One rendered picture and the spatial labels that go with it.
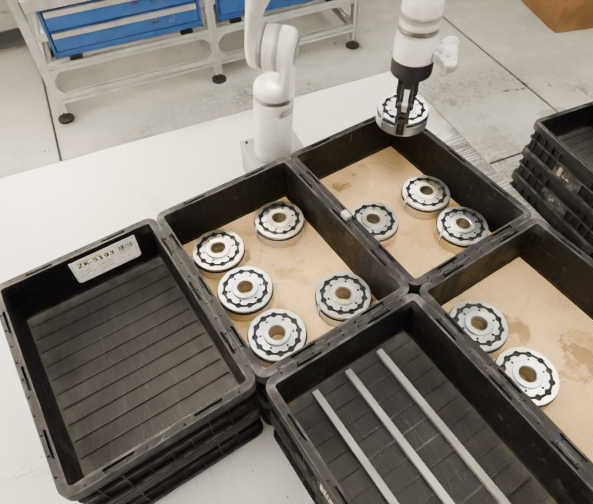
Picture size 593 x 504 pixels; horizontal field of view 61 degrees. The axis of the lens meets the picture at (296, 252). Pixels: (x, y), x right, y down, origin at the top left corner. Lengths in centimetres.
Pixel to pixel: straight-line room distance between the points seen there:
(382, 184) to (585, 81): 227
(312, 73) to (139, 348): 229
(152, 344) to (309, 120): 85
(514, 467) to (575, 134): 138
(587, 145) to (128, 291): 157
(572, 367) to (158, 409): 70
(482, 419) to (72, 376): 69
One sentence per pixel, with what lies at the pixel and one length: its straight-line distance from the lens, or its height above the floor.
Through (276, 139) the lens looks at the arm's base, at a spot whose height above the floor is 87.
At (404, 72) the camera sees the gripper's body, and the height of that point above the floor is 113.
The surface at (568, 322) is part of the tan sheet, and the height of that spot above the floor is 83.
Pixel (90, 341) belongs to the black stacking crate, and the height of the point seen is 83.
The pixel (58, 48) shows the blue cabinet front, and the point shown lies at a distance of 276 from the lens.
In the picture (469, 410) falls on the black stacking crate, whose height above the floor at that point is 83.
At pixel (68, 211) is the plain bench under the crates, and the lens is 140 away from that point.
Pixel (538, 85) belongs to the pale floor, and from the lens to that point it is 317.
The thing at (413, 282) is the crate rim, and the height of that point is 93.
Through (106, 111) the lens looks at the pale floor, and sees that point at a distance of 292.
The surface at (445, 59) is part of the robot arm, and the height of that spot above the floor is 116.
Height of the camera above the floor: 164
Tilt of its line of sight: 53 degrees down
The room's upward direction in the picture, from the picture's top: 1 degrees counter-clockwise
